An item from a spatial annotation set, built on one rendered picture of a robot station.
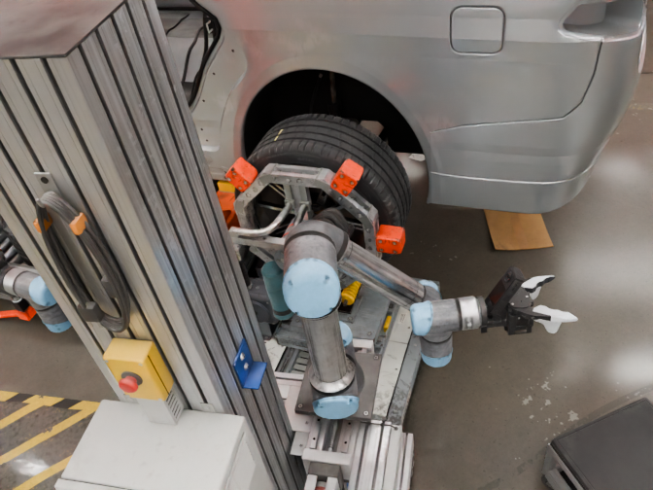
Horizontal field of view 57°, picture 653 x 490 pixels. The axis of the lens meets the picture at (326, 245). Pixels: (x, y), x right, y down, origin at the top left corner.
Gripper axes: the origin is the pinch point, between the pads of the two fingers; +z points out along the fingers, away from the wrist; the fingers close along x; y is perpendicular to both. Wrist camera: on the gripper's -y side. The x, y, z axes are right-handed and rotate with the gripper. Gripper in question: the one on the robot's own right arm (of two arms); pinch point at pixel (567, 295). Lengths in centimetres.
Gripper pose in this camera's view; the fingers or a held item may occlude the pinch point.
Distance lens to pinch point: 148.2
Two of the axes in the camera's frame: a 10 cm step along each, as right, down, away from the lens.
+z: 9.9, -1.2, -0.6
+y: 1.3, 8.1, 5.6
